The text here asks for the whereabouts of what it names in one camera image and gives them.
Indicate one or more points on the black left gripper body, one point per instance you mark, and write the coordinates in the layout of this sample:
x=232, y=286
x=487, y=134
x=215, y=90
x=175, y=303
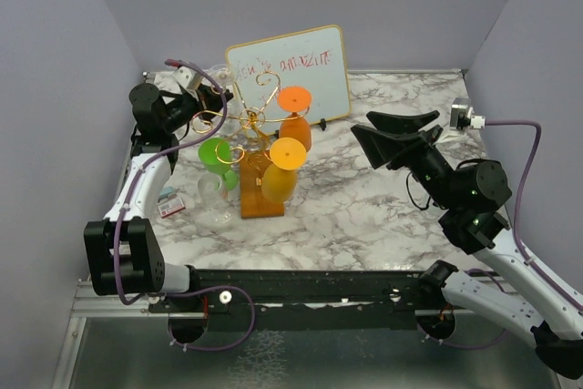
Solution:
x=186, y=107

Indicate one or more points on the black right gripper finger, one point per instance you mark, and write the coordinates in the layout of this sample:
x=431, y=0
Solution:
x=400, y=124
x=392, y=151

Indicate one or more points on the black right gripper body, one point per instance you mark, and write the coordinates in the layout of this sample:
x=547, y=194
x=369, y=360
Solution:
x=426, y=163

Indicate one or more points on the clear wine glass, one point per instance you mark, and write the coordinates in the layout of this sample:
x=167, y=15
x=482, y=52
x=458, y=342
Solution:
x=213, y=193
x=225, y=75

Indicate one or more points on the green plastic wine glass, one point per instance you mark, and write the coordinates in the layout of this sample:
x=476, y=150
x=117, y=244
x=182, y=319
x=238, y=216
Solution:
x=215, y=155

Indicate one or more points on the orange plastic wine glass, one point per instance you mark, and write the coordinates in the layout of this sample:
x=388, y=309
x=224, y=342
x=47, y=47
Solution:
x=296, y=101

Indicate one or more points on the yellow plastic wine glass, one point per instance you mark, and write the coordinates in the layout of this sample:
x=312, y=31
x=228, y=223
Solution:
x=287, y=155

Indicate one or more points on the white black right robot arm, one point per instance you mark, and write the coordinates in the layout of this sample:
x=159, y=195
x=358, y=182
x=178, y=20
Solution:
x=547, y=313

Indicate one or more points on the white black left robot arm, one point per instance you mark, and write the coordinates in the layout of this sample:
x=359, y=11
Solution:
x=123, y=254

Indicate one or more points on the wooden rack base board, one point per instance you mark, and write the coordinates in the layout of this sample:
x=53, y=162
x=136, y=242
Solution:
x=253, y=205

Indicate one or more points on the yellow framed whiteboard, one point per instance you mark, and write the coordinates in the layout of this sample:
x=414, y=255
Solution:
x=313, y=59

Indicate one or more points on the small red white box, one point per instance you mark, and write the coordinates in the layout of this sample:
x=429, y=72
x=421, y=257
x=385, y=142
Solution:
x=171, y=206

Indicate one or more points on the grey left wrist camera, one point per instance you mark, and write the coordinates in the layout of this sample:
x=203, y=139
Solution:
x=187, y=78

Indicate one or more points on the gold wire wine glass rack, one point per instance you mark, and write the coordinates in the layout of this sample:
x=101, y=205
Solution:
x=252, y=119

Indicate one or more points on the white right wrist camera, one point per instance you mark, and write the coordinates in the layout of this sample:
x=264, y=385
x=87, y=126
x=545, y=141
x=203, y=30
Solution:
x=462, y=119

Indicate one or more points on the black mounting rail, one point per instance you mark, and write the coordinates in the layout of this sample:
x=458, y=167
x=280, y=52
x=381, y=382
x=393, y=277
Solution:
x=232, y=300

